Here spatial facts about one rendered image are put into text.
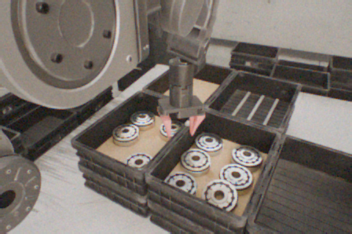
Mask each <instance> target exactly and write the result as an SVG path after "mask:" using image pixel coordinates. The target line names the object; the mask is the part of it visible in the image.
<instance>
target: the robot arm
mask: <svg viewBox="0 0 352 234"><path fill-rule="evenodd" d="M219 2H220V0H133V6H134V24H135V31H136V37H137V54H138V63H137V64H139V63H141V62H142V61H143V60H144V59H145V58H147V57H148V56H149V37H148V23H150V24H154V25H155V26H156V36H159V37H160V38H161V36H162V33H163V31H168V36H167V44H168V47H167V52H168V53H170V54H171V55H175V56H176V58H173V59H171V60H170V61H169V78H170V98H165V99H159V100H158V105H159V106H158V107H157V111H158V113H159V117H160V118H161V120H162V121H163V124H164V125H165V130H166V132H167V136H168V139H170V137H171V119H170V116H169V114H172V113H176V117H177V118H178V119H183V118H187V117H189V128H190V133H191V135H193V134H194V132H195V131H196V128H197V127H198V126H199V124H200V123H201V122H202V120H204V117H205V112H204V104H203V103H202V101H201V100H200V99H199V98H198V97H197V96H196V95H193V76H194V75H196V74H197V73H198V72H199V71H200V70H201V69H202V68H203V67H204V66H205V64H206V54H207V50H208V48H209V45H210V42H211V40H210V37H211V33H212V32H213V26H214V25H215V21H216V16H217V12H218V4H219ZM194 24H195V25H198V26H201V30H200V29H199V28H198V27H194ZM194 119H195V121H194ZM193 123H194V124H193Z"/></svg>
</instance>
